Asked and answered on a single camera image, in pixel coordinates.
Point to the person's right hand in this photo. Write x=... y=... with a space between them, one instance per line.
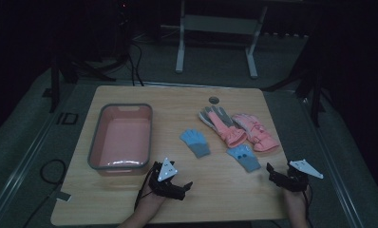
x=296 y=201

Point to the round table grommet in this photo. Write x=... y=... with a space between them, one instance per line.
x=213 y=100

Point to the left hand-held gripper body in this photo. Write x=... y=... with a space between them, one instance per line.
x=165 y=177

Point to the pink basin with grey rim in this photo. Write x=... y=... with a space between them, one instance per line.
x=122 y=139

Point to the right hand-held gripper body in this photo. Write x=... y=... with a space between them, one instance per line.
x=299 y=177

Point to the pink ski glove grey palm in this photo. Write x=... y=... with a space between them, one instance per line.
x=225 y=125

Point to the white metal table frame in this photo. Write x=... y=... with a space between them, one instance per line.
x=220 y=24

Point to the blue knit glove with dots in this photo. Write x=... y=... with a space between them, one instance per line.
x=244 y=158

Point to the plain blue knit glove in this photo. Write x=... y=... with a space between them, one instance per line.
x=195 y=142

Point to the black metal stand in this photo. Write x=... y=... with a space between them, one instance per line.
x=55 y=82
x=315 y=95

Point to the person's left hand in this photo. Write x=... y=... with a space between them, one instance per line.
x=152 y=201

